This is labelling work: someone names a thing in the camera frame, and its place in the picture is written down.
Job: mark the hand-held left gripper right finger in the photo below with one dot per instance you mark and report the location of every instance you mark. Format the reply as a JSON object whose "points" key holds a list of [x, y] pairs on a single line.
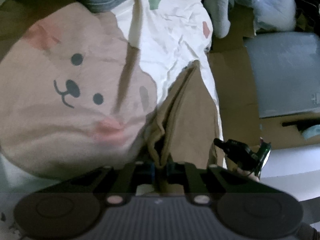
{"points": [[170, 170]]}

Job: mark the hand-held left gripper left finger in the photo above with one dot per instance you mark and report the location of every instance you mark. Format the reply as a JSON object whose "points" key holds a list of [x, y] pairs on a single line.
{"points": [[151, 171]]}

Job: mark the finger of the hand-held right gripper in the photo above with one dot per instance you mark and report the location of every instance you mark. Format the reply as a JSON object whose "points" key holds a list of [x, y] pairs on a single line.
{"points": [[221, 144]]}

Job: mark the brown printed t-shirt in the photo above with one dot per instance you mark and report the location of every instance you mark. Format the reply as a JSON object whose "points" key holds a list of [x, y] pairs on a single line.
{"points": [[185, 120]]}

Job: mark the person's right hand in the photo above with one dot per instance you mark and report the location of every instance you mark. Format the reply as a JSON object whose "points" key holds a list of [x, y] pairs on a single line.
{"points": [[251, 177]]}

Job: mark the brown cardboard board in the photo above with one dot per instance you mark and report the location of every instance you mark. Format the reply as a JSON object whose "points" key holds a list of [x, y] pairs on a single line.
{"points": [[280, 135]]}

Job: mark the flattened cardboard box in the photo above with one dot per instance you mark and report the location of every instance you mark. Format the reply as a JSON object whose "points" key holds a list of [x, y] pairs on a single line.
{"points": [[232, 92]]}

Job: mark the teal towel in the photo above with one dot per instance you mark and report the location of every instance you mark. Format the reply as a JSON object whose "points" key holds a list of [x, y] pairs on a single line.
{"points": [[312, 132]]}

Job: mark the white bear-print bedsheet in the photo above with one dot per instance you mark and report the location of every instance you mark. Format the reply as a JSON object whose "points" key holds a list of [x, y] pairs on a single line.
{"points": [[75, 92]]}

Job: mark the grey neck pillow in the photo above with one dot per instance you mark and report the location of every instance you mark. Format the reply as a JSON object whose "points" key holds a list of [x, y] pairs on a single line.
{"points": [[220, 12]]}

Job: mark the white fluffy plush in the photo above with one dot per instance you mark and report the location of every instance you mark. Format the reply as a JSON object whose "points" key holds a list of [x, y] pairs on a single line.
{"points": [[275, 10]]}

